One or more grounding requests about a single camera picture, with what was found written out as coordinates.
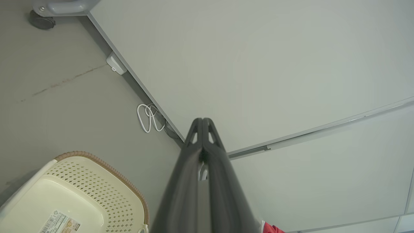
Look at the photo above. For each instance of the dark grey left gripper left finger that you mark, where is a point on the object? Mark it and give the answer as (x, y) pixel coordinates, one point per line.
(182, 194)

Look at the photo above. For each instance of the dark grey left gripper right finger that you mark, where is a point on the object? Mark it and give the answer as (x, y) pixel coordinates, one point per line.
(226, 200)

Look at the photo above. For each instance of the red garment with white trim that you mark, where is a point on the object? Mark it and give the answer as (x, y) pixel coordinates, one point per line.
(271, 229)

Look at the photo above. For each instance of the cream perforated laundry basket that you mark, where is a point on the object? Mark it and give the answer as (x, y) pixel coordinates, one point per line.
(74, 191)

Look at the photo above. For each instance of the printed sticker in basket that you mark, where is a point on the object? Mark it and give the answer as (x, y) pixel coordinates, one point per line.
(59, 222)

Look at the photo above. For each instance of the narrow white partition panel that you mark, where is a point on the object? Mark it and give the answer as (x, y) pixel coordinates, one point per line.
(323, 174)

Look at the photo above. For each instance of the wide white partition panel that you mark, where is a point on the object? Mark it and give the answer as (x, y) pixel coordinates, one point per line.
(258, 64)

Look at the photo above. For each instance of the white power adapter box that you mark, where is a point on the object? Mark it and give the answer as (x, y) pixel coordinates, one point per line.
(115, 64)

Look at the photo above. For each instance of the grey partition leg with caster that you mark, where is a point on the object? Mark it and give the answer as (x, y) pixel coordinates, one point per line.
(61, 8)

